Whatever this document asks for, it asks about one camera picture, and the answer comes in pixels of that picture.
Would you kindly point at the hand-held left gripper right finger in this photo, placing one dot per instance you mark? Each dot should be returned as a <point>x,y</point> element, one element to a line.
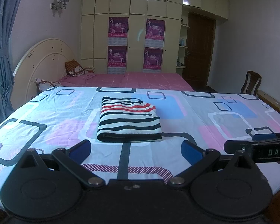
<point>191,150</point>

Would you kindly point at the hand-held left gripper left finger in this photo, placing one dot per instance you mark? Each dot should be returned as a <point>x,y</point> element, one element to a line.
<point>80,148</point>

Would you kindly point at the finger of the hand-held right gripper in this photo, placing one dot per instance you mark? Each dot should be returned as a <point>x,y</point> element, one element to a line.
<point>233,145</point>
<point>263,137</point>

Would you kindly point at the striped knit sweater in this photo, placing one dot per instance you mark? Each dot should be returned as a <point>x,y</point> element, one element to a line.
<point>128,121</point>

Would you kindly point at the patterned white bed sheet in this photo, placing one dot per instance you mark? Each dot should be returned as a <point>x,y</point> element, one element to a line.
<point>49,121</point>

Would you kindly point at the wooden chair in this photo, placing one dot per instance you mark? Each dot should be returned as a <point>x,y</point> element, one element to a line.
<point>250,81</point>

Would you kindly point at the white patterned pillow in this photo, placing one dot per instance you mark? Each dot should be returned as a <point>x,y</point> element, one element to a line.
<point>47,85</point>

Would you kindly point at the orange cloth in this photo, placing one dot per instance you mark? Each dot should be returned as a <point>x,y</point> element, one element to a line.
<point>89,70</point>

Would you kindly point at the orange patterned pillow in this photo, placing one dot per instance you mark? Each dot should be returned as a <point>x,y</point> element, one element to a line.
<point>75,68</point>

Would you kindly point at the pink bed sheet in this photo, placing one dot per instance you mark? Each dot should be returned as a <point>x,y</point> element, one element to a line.
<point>142,81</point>

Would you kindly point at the open corner shelf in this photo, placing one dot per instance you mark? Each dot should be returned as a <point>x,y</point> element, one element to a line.
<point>182,56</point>

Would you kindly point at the cream round headboard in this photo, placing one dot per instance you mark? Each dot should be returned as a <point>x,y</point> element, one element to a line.
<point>44,56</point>

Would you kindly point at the brown wooden door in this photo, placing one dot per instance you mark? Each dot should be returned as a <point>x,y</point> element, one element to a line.
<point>199,51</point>

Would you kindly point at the pale blue ornament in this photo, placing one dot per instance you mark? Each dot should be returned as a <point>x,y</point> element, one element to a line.
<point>182,41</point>

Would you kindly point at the blue grey curtain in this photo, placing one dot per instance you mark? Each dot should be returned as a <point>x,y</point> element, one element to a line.
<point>4,39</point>

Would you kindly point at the cream wardrobe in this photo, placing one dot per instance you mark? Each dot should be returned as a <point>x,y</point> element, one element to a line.
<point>137,9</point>

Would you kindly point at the wooden bed frame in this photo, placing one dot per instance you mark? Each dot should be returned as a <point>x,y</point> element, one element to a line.
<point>273,102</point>

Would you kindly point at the purple wall poster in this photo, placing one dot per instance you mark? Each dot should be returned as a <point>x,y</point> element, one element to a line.
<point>118,28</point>
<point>117,57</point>
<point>155,29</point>
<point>153,58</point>

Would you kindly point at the wall lamp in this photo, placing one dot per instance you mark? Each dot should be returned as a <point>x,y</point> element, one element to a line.
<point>60,0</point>

